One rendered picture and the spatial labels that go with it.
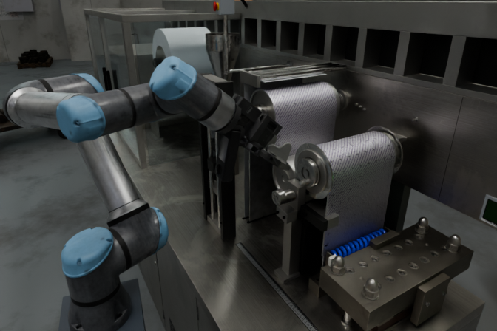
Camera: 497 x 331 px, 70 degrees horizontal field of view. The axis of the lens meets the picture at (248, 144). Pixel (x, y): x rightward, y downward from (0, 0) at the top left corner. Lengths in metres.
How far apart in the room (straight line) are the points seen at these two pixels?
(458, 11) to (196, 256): 0.99
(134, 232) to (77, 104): 0.44
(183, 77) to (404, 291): 0.69
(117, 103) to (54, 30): 11.54
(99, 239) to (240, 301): 0.41
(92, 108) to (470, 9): 0.84
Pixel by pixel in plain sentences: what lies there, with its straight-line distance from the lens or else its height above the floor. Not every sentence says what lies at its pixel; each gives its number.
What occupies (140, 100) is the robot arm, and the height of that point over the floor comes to 1.49.
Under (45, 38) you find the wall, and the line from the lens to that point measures 12.23.
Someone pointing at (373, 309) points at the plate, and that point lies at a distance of 0.89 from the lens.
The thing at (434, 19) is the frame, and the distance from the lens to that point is 1.06.
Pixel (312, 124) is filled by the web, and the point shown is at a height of 1.30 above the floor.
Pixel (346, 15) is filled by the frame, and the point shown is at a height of 1.61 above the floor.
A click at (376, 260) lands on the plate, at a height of 1.02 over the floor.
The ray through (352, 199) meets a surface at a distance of 0.98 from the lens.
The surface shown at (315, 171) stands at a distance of 0.88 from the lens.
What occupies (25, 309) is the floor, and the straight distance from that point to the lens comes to 2.59.
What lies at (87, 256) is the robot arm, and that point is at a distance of 0.91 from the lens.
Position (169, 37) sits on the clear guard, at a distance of 1.68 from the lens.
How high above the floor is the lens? 1.66
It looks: 22 degrees down
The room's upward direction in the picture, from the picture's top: straight up
